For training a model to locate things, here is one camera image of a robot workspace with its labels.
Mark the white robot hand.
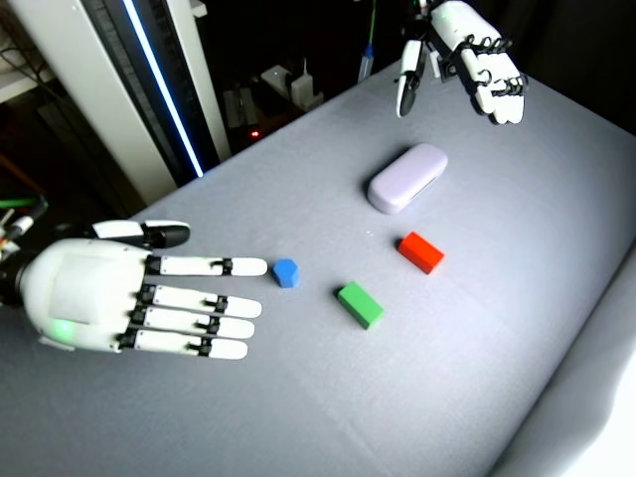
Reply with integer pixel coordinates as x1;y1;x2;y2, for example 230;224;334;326
396;0;528;126
19;220;269;362

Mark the lilac glasses case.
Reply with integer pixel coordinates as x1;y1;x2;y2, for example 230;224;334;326
367;142;449;216

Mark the white charger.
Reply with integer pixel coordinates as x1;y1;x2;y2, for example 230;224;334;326
290;58;325;111

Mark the white adapter box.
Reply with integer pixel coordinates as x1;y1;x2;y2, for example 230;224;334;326
260;65;292;96

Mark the blue hexagonal block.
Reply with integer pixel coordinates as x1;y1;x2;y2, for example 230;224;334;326
272;257;302;289

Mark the white shelf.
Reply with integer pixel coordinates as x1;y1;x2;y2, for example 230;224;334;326
0;62;54;104

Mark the white column with blue light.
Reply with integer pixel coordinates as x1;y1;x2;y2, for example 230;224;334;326
9;0;233;193

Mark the black device with red light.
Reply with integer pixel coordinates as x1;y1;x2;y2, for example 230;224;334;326
232;124;282;153

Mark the red rectangular block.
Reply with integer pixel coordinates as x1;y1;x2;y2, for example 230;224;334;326
397;231;446;275

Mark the green rectangular block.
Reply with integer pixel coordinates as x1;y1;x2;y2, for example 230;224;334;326
337;280;386;331

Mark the grey table cloth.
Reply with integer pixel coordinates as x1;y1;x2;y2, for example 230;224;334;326
0;59;636;477

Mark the green cable with blue plug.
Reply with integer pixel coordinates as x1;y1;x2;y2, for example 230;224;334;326
357;0;380;84

